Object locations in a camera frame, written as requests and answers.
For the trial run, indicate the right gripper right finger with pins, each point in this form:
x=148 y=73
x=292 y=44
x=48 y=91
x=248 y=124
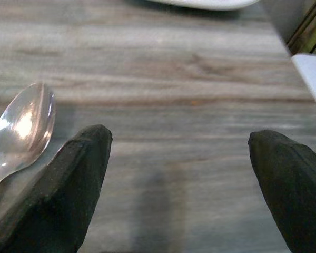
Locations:
x=295 y=189

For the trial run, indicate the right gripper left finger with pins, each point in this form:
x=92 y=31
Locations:
x=60 y=200

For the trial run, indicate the silver metal spoon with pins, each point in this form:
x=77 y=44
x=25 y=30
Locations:
x=21 y=126

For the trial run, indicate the white kitchen machine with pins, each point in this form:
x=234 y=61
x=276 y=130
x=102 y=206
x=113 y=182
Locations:
x=200 y=3

